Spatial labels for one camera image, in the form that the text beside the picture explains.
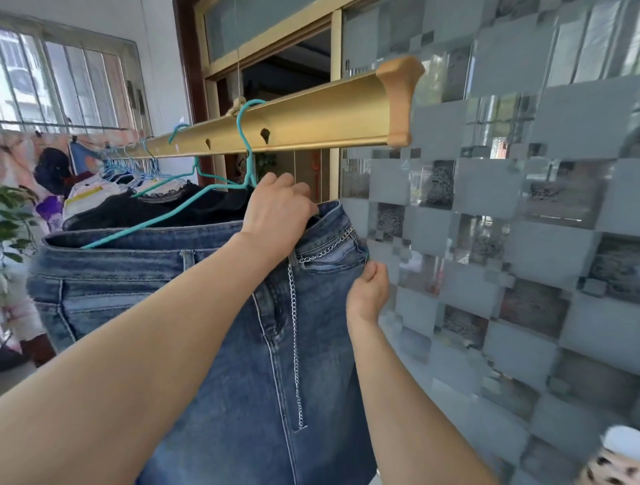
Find white red floral cloth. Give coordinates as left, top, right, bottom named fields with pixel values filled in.
left=0, top=259, right=49, bottom=350

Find person's right forearm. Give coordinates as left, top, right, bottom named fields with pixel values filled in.
left=347, top=319, right=496, bottom=485

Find thin steel lift cable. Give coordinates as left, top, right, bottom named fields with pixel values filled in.
left=235, top=0, right=246, bottom=103

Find teal wire hanger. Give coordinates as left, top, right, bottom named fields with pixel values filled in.
left=132, top=123, right=246, bottom=199
left=79, top=99, right=269, bottom=250

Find person's left forearm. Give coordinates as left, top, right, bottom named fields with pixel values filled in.
left=0, top=235, right=286, bottom=485

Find person's right hand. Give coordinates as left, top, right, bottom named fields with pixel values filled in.
left=345, top=260, right=392, bottom=329

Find grey metal window pole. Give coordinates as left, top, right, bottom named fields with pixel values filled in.
left=0, top=119, right=131, bottom=133

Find gold framed glass door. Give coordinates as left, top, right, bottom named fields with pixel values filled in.
left=192, top=0, right=640, bottom=485

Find blue fabric cover white trim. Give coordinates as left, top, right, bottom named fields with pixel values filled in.
left=67, top=141, right=109, bottom=177

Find metal mop poles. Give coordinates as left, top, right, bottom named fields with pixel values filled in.
left=125, top=79, right=151, bottom=139

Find window with metal bars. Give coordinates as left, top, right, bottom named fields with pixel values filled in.
left=0, top=15, right=153, bottom=136

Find person's left hand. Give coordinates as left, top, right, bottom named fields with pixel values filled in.
left=239, top=172, right=321, bottom=270

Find brown door frame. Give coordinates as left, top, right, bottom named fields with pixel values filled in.
left=172, top=0, right=221, bottom=176

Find black sheer blouse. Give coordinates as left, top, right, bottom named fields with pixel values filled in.
left=63, top=181, right=201, bottom=232

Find navy bucket hat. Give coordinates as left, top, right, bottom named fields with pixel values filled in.
left=33, top=147, right=73, bottom=197

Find green leafy plant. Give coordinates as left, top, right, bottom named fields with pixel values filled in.
left=0, top=185, right=41, bottom=266

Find gold clothes rail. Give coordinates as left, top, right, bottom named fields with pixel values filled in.
left=99, top=55, right=426, bottom=162

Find blue denim skirt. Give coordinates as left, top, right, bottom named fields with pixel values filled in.
left=27, top=199, right=379, bottom=485

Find orange patterned hanging sheet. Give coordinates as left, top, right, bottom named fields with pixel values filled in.
left=0, top=129, right=143, bottom=211

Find floral patterned cloth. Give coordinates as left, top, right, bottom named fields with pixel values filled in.
left=585, top=424, right=640, bottom=485

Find purple white detergent bag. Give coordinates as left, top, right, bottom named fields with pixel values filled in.
left=33, top=193, right=66, bottom=233

